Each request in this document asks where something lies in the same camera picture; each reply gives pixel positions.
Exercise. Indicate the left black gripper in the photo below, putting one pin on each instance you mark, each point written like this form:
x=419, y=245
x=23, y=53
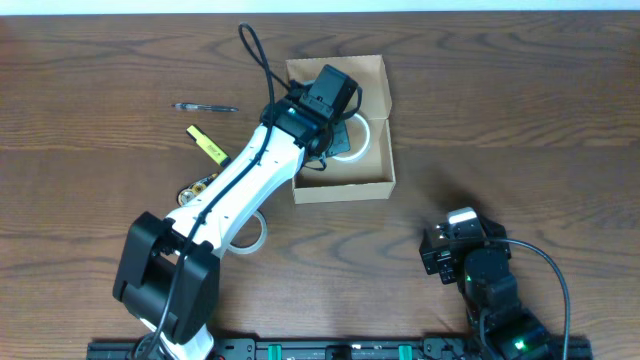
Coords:
x=342, y=142

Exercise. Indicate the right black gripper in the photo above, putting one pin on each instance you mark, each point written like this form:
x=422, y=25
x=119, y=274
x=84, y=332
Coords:
x=437, y=260

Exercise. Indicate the white masking tape roll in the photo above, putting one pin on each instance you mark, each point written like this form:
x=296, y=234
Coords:
x=366, y=146

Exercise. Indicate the brown cardboard box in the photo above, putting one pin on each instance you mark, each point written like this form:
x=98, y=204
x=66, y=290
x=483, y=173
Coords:
x=373, y=176

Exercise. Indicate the clear adhesive tape roll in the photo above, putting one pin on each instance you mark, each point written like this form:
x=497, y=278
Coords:
x=258, y=243

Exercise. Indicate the yellow highlighter marker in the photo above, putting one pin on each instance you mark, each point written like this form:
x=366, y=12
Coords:
x=205, y=143

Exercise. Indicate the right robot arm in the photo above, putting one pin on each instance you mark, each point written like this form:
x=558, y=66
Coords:
x=476, y=260

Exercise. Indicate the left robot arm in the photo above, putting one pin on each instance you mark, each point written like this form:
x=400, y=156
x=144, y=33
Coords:
x=168, y=275

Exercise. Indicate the black ballpoint pen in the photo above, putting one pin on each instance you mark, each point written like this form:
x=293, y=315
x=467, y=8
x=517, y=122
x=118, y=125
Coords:
x=205, y=108

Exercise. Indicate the black mounting rail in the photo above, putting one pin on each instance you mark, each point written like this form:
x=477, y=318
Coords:
x=249, y=349

